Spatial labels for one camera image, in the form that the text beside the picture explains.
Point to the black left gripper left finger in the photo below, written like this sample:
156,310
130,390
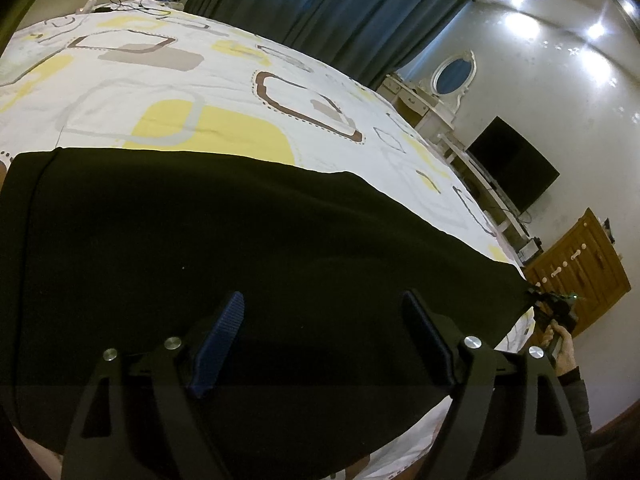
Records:
134,419

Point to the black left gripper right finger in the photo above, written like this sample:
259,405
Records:
509,417

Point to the black pants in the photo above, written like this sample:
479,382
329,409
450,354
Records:
286,287

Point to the gray sleeve right forearm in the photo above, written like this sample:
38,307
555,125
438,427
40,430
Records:
576,393

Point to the right hand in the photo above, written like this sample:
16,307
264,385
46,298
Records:
565,360

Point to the brown wooden door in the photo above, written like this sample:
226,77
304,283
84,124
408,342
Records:
585,263

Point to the white tv console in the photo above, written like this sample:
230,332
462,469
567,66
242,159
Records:
495,205

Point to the black television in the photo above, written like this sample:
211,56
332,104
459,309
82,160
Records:
516,166

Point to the white vanity dresser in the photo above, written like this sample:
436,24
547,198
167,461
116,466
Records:
423,111

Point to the oval white-framed mirror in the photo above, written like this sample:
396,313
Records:
452,79

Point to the patterned bed sheet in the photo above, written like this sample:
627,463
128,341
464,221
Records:
167,81

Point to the dark blue curtain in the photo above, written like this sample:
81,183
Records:
364,39

